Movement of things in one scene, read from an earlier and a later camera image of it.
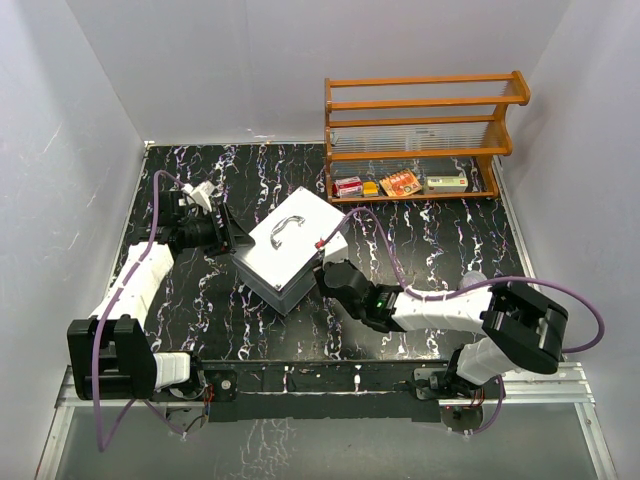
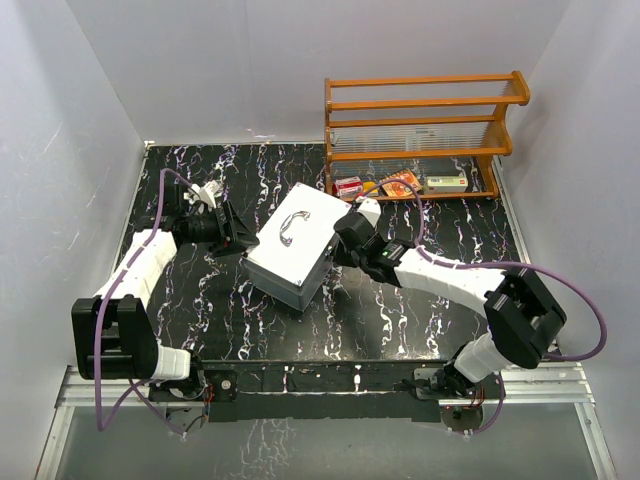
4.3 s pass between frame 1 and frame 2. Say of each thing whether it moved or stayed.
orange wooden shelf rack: stayed
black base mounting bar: stayed
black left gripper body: stayed
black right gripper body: moved
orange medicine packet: stayed
